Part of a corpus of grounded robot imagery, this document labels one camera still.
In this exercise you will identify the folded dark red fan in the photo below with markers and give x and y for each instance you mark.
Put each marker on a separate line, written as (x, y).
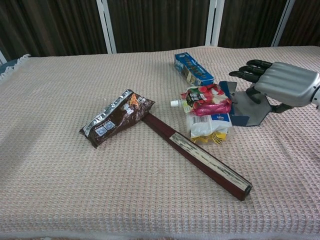
(200, 160)

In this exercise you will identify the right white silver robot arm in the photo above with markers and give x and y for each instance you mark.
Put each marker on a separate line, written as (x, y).
(317, 97)

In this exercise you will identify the brown snack bag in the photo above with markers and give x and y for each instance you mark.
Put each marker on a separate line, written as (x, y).
(117, 117)

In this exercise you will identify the blue padded table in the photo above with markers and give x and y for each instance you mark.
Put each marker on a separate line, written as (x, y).
(6, 67)

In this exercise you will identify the red juice pouch white cap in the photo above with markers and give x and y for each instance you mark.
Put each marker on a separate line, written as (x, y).
(212, 107)

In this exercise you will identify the beige waffle tablecloth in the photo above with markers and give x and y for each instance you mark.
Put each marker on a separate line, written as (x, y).
(75, 187)

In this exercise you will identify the blue grey box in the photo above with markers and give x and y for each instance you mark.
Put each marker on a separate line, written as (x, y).
(250, 115)

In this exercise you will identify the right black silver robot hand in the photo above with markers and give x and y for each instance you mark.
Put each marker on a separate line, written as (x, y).
(287, 82)

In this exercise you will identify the white screen frame post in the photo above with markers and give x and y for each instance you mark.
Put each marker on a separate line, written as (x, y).
(282, 22)
(215, 22)
(106, 25)
(2, 57)

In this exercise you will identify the blue toothpaste box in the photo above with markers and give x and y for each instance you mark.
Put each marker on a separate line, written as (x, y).
(195, 70)

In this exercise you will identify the white yellow snack bag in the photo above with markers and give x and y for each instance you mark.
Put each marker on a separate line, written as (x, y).
(202, 127)

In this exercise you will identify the dark brown pleated curtain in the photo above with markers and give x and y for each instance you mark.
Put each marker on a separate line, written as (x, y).
(162, 22)

